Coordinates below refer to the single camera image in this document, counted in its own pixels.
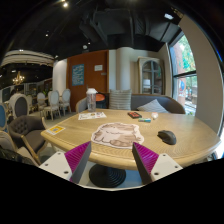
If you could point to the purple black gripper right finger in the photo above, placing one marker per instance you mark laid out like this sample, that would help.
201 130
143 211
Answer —
145 160

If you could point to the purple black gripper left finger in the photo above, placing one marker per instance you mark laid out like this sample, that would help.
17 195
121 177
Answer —
77 159

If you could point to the black computer mouse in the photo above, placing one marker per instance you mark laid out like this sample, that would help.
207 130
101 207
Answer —
167 137

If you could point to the yellow table sticker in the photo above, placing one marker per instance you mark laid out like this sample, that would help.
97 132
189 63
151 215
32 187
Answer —
55 130

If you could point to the teal green small pack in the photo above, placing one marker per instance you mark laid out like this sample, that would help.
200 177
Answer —
144 120

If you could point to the round wooden table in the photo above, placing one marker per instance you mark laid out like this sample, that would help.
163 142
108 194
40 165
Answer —
185 138

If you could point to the white paper menu sheet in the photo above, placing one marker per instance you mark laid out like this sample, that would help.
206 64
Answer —
93 115

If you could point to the small white object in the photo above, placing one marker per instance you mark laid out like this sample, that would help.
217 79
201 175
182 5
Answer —
154 115

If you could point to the black red small box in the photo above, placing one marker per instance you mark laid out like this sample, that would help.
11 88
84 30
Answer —
134 115

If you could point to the grey white pillow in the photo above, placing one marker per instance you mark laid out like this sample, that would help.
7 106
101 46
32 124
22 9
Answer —
153 106

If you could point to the dark grey tufted armchair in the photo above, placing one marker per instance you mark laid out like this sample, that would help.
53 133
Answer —
25 131

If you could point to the grey sofa bench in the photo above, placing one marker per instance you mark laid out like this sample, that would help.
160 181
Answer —
138 100

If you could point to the white dining chair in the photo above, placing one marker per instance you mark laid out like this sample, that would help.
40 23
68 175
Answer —
64 103
53 104

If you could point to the orange round seat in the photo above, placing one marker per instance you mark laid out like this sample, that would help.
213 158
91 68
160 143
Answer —
100 97

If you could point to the clear plastic jar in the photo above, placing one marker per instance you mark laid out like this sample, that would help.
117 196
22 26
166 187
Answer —
91 99

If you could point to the striped cushion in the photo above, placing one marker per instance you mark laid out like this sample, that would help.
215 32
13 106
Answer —
120 99

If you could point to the grey oval back chair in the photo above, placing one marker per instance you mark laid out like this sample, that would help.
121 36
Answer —
19 105

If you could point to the arched white cabinet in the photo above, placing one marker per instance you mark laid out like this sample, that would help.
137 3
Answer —
151 75

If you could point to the gold chandelier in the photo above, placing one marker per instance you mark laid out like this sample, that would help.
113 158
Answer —
18 79

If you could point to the large window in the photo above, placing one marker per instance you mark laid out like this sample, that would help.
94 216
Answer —
183 73

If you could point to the blue wall poster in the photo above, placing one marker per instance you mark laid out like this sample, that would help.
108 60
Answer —
78 75

